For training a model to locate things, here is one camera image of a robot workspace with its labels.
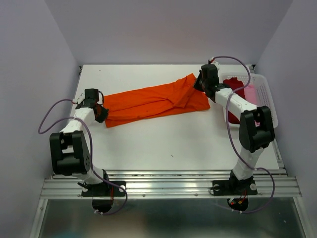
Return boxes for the orange t-shirt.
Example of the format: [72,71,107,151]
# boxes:
[104,74,210,128]

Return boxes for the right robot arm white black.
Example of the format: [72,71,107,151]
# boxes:
[194,64,275,195]

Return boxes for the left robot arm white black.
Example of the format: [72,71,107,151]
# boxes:
[49,88,110,195]

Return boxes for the dark red rolled t-shirt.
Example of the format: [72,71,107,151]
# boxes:
[223,77,246,124]

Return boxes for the pink rolled t-shirt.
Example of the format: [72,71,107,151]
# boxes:
[244,85,257,105]

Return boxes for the white plastic basket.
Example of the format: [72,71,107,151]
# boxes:
[219,72,278,128]

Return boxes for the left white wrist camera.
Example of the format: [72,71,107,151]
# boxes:
[72,93,85,105]

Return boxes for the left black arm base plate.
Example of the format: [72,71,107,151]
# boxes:
[77,181,126,197]

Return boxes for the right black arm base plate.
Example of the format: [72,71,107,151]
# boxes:
[210,180,258,196]

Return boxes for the aluminium mounting rail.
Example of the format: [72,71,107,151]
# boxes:
[40,169,302,199]

